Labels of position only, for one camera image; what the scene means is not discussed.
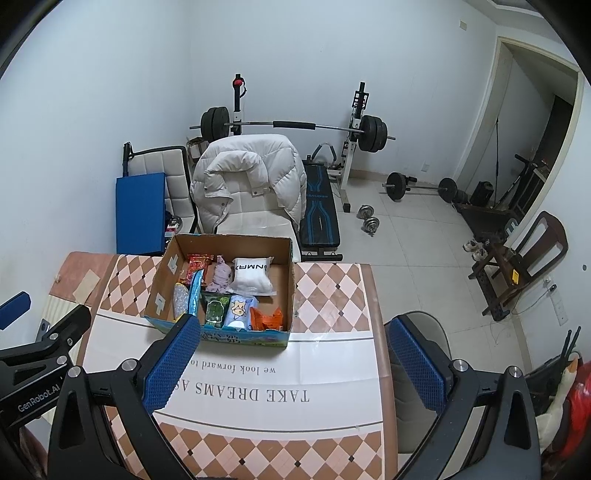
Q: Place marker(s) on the cardboard box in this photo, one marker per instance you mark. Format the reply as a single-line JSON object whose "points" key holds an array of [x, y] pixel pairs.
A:
{"points": [[272, 286]]}

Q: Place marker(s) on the blue folded mat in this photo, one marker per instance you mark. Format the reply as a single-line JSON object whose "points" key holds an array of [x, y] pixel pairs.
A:
{"points": [[141, 212]]}

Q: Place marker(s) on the white door frame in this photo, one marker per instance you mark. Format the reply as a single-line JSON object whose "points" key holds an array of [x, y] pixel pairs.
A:
{"points": [[485, 106]]}

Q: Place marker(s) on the black kick scooter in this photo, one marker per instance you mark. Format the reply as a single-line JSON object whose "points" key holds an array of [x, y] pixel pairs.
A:
{"points": [[521, 184]]}

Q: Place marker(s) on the white quilted chair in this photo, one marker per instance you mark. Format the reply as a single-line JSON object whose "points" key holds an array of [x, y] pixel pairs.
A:
{"points": [[161, 161]]}

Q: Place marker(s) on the clear silver packet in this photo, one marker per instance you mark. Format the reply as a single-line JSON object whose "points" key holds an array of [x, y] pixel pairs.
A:
{"points": [[181, 302]]}

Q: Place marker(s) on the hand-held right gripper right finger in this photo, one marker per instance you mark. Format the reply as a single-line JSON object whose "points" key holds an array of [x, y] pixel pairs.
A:
{"points": [[418, 364]]}

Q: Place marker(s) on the red bag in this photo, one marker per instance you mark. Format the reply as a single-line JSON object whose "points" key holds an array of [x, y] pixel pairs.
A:
{"points": [[577, 415]]}

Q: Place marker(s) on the black and blue weight bench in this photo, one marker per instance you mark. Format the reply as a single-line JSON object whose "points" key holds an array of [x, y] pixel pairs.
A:
{"points": [[318, 217]]}

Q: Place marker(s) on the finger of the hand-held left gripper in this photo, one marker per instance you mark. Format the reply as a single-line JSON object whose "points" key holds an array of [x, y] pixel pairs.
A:
{"points": [[14, 309], [67, 325]]}

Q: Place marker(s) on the red snack packet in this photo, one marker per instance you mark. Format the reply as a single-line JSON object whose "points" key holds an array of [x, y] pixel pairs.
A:
{"points": [[196, 267]]}

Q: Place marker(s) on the chrome dumbbell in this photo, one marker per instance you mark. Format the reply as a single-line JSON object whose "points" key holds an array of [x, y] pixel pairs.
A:
{"points": [[365, 211], [370, 226]]}

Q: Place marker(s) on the black box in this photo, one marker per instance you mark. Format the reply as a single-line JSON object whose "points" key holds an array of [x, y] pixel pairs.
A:
{"points": [[481, 194]]}

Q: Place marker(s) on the small colourful packet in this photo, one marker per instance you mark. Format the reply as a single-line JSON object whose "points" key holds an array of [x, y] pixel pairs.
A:
{"points": [[173, 224]]}

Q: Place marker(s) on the long barbell with black plates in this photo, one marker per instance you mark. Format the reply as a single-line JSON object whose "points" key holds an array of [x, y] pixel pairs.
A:
{"points": [[214, 122]]}

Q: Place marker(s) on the grey round-back chair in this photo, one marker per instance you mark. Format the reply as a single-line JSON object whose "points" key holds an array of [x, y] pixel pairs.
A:
{"points": [[415, 424]]}

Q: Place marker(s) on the white puffer jacket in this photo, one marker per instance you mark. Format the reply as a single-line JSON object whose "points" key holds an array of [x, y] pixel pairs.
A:
{"points": [[244, 170]]}

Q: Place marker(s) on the blue stick packet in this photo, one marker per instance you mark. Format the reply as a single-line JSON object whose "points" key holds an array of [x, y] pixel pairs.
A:
{"points": [[196, 295]]}

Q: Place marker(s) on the green wipes packet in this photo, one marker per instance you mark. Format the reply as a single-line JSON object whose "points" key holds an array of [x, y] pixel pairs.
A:
{"points": [[215, 310]]}

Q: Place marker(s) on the short barbell with black plates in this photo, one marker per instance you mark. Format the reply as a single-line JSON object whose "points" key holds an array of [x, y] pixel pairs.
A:
{"points": [[396, 186]]}

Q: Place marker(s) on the checkered printed tablecloth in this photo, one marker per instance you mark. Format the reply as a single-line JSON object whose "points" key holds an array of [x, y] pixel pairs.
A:
{"points": [[323, 383]]}

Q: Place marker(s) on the beige paper piece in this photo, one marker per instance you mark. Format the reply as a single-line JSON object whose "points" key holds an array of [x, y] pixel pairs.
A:
{"points": [[87, 285]]}

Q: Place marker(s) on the white goose plush toy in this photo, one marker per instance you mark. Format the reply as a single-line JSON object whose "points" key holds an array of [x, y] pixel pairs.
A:
{"points": [[556, 406]]}

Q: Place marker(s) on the pair of white shoes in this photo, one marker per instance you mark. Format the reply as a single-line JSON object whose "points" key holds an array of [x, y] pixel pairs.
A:
{"points": [[475, 248]]}

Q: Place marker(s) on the white wall outlet strip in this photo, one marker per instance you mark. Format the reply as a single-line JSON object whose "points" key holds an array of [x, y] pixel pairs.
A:
{"points": [[558, 311]]}

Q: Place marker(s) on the dark wooden chair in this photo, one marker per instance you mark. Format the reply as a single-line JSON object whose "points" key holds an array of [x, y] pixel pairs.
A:
{"points": [[549, 240]]}

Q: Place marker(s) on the black router antennas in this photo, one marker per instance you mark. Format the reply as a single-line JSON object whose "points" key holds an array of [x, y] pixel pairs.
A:
{"points": [[572, 341]]}

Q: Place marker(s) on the dark wooden board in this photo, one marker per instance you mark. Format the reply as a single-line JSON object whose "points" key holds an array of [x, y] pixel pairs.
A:
{"points": [[480, 217]]}

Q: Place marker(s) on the white padded chair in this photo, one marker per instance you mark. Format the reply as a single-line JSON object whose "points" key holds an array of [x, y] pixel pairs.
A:
{"points": [[256, 224]]}

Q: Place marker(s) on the barbell on rack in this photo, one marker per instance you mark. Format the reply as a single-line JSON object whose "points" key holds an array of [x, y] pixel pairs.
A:
{"points": [[351, 152]]}

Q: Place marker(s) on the purple sock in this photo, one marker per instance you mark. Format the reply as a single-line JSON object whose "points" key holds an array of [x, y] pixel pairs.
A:
{"points": [[219, 274]]}

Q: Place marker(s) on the orange snack packet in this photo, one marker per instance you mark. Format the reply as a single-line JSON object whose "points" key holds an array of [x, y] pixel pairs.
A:
{"points": [[267, 320]]}

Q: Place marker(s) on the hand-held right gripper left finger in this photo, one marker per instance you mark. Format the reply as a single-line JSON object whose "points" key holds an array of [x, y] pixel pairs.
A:
{"points": [[173, 360]]}

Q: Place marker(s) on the thin black pole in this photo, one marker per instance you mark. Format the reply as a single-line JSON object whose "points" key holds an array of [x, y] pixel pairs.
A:
{"points": [[496, 157]]}

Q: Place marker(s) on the person's left forearm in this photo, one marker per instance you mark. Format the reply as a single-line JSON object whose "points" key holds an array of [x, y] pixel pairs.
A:
{"points": [[27, 454]]}

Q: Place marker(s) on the light blue tissue packet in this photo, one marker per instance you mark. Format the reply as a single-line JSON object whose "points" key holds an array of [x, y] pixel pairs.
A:
{"points": [[240, 311]]}

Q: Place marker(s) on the white pillow pack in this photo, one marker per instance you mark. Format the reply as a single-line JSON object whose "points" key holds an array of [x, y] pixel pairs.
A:
{"points": [[251, 277]]}

